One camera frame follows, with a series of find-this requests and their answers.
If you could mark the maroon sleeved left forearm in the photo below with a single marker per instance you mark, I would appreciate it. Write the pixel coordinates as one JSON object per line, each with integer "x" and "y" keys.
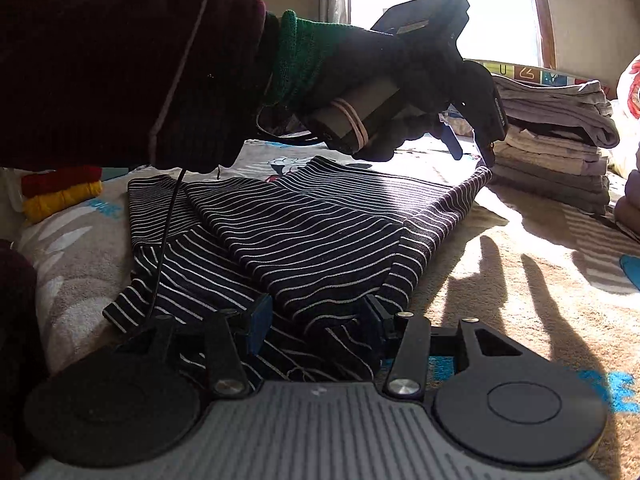
{"x": 129, "y": 83}

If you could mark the left gloved hand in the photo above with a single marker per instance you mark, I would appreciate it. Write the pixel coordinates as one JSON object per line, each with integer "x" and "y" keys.
{"x": 300, "y": 54}

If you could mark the orange white rolled quilt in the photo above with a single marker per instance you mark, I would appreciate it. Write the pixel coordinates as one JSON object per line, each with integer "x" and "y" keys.
{"x": 626, "y": 118}

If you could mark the colourful alphabet foam mat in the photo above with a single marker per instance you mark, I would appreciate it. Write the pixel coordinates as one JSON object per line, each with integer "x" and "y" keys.
{"x": 532, "y": 74}

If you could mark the colourful folded clothes pile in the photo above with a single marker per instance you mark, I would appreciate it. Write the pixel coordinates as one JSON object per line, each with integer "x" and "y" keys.
{"x": 46, "y": 193}

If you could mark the floral folded blanket stack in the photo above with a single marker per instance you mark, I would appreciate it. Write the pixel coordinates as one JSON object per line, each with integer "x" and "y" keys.
{"x": 627, "y": 204}

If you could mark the grey folded laundry stack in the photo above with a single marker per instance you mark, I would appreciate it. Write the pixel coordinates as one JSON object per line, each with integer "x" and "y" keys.
{"x": 557, "y": 142}

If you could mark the black white striped garment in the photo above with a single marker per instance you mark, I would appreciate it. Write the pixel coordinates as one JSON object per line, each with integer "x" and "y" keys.
{"x": 316, "y": 241}

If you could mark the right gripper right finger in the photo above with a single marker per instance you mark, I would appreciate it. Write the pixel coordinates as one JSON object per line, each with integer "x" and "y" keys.
{"x": 493, "y": 397}

